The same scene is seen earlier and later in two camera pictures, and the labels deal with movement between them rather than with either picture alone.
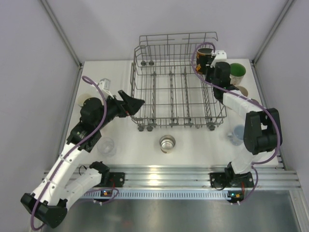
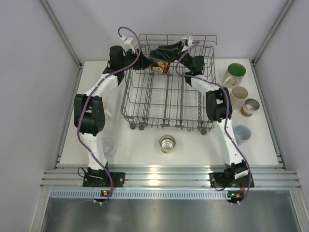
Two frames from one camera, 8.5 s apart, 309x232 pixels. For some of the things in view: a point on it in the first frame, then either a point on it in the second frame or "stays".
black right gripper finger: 132,108 -> 142,63
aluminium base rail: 274,176 stays
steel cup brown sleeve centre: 167,143 stays
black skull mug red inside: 203,56 -> 161,66
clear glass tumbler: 106,146 stays
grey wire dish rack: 166,91 stays
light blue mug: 237,136 stays
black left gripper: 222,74 -> 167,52
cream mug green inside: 237,72 stays
